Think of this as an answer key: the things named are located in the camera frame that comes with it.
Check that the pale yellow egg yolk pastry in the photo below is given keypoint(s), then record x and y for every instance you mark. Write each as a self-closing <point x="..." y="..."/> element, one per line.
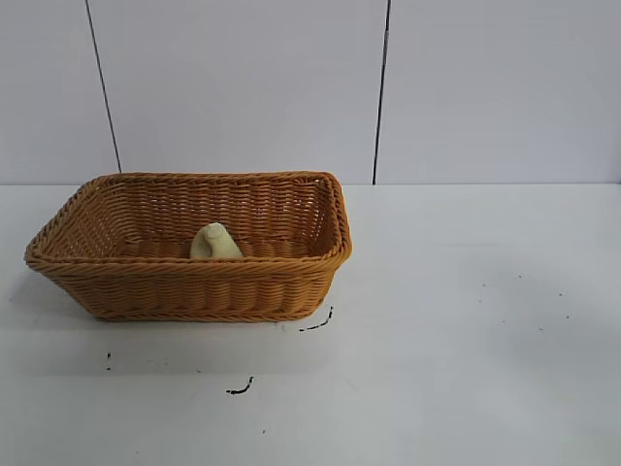
<point x="216" y="247"/>

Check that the woven wicker rectangular basket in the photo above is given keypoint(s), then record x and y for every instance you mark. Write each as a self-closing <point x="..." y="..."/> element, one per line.
<point x="194" y="286"/>

